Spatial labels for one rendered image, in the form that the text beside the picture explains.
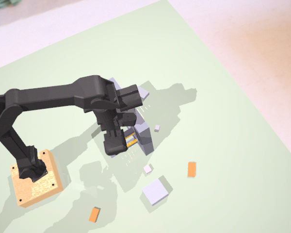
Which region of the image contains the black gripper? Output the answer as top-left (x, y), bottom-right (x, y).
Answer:
top-left (97, 109), bottom-right (128, 156)

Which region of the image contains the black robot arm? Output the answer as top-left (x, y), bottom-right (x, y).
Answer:
top-left (0, 75), bottom-right (143, 183)

